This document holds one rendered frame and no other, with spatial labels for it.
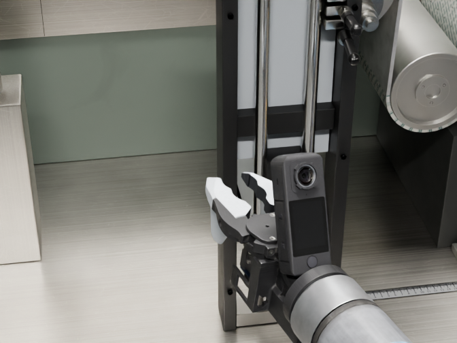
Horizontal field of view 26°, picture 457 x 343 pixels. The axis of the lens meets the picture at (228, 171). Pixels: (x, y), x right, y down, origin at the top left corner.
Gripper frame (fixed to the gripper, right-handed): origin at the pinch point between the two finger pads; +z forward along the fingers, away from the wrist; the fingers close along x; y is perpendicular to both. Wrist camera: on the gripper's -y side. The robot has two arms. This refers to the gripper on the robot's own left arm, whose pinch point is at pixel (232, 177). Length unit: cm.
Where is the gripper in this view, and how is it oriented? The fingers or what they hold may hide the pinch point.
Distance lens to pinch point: 106.8
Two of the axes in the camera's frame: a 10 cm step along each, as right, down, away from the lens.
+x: 8.9, -1.3, 4.3
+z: -4.3, -5.0, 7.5
